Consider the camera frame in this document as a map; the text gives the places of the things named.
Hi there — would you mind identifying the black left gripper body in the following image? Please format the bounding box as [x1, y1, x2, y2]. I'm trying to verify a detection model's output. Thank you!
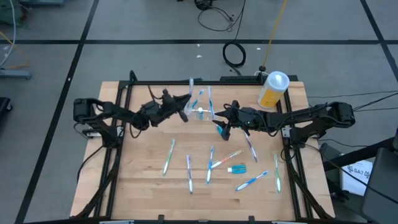
[151, 88, 183, 126]

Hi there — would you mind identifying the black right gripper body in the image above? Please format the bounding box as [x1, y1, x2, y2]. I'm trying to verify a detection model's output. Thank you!
[228, 100, 266, 131]

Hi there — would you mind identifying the pale toothbrush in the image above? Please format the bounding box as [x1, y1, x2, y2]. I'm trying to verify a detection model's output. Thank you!
[185, 77, 195, 116]

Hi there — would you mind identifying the orange white toothbrush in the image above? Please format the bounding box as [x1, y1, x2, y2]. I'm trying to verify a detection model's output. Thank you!
[211, 150, 243, 169]

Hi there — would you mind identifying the purple white toothbrush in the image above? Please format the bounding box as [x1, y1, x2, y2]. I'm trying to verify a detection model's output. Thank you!
[244, 130, 259, 164]
[185, 154, 194, 195]

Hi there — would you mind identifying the green white toothbrush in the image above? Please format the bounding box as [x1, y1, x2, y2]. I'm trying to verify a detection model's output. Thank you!
[162, 139, 176, 177]
[273, 153, 282, 194]

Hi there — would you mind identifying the clear acrylic organizer box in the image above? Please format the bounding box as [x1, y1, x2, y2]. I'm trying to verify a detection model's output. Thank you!
[185, 85, 219, 122]

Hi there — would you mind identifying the yellow wipes canister white lid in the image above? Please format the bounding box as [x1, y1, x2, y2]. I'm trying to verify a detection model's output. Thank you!
[256, 70, 290, 110]

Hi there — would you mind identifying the black power strip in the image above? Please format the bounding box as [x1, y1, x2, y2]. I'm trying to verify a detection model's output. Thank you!
[220, 75, 261, 83]

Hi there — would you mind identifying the black slanted stand leg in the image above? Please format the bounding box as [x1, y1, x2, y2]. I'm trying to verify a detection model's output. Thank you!
[323, 136, 398, 172]

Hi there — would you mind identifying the white printed box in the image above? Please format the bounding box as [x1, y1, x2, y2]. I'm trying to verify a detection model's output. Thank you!
[340, 160, 374, 197]

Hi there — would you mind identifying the black chair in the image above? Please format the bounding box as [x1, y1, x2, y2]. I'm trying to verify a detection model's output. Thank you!
[362, 147, 398, 224]

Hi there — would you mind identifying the grey stand foot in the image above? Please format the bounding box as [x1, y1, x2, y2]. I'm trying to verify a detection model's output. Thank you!
[0, 68, 32, 80]

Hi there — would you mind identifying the black floor object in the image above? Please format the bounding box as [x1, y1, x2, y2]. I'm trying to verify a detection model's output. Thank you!
[0, 96, 13, 113]

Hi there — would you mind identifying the green machine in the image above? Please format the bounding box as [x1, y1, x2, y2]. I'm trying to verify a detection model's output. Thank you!
[0, 0, 23, 26]

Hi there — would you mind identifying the black aluminium table frame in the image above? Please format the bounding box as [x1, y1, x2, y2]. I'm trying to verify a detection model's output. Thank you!
[74, 70, 335, 224]

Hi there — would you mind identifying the black coiled floor cable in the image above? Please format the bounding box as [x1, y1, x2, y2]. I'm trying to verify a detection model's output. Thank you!
[222, 42, 247, 68]

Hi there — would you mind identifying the yellow hanging cable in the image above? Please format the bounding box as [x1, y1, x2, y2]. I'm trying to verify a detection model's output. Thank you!
[263, 0, 289, 68]

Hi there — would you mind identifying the black loose floor cable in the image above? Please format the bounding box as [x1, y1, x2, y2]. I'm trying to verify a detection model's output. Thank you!
[194, 0, 247, 34]

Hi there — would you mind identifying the thin black floor cable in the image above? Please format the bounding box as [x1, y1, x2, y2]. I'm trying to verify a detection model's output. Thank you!
[307, 90, 398, 100]

